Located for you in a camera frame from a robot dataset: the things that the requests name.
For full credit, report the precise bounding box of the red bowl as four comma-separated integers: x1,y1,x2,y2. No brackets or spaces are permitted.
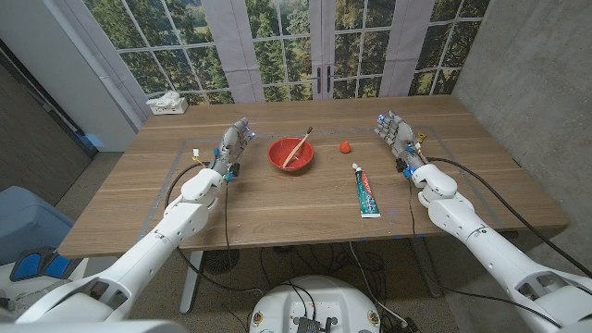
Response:
267,136,315,173

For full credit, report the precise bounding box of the white power strip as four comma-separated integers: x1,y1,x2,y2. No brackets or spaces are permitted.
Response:
150,97,190,116

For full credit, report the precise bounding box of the blue bin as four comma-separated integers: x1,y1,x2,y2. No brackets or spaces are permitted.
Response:
0,185,75,267

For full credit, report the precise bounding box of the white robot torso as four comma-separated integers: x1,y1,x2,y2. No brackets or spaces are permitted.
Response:
248,275,383,333

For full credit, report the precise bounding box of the crumpled white tissue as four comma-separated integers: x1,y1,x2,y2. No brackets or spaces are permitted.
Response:
145,90,182,108

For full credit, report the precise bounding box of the blue foot pedal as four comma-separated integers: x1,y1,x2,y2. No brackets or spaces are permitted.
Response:
9,247,73,282

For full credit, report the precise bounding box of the toothpaste tube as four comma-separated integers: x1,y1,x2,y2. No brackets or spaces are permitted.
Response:
351,162,382,219

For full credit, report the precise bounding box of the printed window backdrop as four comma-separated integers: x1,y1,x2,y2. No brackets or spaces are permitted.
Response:
82,0,491,105

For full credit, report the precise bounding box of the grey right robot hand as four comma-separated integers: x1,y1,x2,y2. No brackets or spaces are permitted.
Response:
375,110,429,179

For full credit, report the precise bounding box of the wooden toothbrush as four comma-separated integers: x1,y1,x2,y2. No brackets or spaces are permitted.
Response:
281,126,315,169

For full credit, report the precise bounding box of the white table leg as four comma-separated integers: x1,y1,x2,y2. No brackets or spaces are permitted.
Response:
179,250,204,315

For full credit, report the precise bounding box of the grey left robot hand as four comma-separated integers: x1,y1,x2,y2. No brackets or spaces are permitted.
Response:
208,117,257,182

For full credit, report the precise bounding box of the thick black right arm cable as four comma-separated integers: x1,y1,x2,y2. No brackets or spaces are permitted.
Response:
427,156,592,278

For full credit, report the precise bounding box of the round black fan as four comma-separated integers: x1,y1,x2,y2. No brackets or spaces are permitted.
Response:
203,248,241,277

